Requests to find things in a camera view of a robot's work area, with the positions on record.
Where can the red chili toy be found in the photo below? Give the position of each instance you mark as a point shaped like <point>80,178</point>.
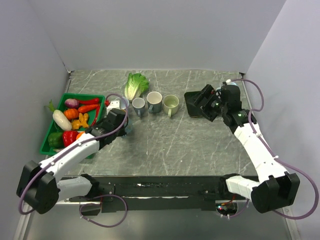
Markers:
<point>92,101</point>

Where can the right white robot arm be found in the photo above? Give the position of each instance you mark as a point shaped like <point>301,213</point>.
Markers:
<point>276,188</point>

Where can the yellow ginger toy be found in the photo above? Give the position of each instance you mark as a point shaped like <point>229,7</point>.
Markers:
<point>81,122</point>

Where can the grey-blue hexagonal mug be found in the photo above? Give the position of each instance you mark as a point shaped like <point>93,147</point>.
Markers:
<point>154,101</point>

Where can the white radish toy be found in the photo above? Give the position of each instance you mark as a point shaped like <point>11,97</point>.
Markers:
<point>61,120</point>

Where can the blue butterfly mug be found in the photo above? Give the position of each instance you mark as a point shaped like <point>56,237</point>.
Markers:
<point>128,127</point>

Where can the green bell pepper toy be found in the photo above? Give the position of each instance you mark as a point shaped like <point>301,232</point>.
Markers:
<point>55,140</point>

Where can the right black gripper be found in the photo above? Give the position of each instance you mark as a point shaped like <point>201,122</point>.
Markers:
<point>207,92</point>

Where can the green ceramic mug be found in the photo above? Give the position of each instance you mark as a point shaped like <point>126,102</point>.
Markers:
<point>170,105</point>

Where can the green lettuce toy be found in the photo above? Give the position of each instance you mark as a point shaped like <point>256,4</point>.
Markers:
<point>136,85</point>

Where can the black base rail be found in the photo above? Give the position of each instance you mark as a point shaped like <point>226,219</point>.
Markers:
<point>161,192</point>

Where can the red bell pepper toy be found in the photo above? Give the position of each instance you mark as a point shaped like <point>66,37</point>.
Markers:
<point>69,137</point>

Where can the black gold-rimmed tray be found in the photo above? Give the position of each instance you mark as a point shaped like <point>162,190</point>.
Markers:
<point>191,110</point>

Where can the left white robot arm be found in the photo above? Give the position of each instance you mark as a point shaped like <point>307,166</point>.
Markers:
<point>41,185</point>

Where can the grey plastic measuring cup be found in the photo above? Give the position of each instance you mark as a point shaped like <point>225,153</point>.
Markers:
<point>124,103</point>

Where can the orange pumpkin toy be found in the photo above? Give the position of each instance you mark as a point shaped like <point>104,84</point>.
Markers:
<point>71,114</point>

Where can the green vegetable crate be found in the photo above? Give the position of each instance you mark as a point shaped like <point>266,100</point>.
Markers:
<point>94,117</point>

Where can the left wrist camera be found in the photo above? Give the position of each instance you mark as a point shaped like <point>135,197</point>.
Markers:
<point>114,104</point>

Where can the orange carrot toy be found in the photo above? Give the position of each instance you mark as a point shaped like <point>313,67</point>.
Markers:
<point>87,108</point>

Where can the purple onion toy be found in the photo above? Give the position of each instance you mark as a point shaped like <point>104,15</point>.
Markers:
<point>71,103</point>

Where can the pale blue mug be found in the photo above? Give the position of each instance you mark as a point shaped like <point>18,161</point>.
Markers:
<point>219,88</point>

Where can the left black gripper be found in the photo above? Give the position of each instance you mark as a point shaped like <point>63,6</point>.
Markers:
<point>122,132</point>

